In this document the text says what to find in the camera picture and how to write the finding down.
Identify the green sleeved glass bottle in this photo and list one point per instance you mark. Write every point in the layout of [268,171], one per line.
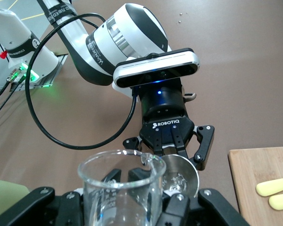
[4,190]

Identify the yellow plastic knife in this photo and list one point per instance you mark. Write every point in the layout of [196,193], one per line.
[273,187]

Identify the brown table cover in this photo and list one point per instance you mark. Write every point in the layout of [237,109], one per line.
[226,70]

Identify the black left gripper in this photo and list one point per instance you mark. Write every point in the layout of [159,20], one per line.
[165,108]

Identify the clear glass measuring cup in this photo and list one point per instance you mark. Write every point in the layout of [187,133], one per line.
[122,202]

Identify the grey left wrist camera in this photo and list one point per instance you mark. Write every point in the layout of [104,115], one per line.
[155,64]

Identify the wooden cutting board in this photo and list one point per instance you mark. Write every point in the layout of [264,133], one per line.
[257,164]

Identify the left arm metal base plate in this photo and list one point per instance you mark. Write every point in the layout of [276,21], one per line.
[54,70]

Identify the steel double jigger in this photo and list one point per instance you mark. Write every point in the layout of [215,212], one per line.
[181,174]

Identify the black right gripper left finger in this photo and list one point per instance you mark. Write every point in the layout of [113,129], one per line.
[49,209]

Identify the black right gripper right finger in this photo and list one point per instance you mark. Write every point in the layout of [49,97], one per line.
[217,209]

